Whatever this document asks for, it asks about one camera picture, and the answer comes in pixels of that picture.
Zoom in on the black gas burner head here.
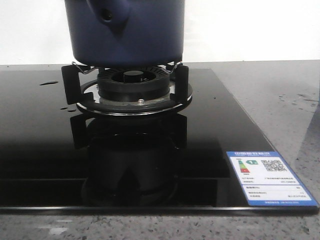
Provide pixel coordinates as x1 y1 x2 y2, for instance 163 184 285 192
97 66 170 102

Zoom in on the light blue ribbed cup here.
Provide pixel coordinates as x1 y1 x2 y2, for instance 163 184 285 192
317 93 320 112

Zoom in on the blue energy label sticker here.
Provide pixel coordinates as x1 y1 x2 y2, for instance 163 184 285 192
226 151 319 207

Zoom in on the dark blue cooking pot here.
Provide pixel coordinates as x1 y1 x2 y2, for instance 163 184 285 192
64 0 185 68

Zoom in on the black glass gas stove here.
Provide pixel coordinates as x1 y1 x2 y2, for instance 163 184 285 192
0 69 320 215

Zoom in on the black metal pot support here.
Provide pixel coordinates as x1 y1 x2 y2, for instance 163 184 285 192
61 62 193 116

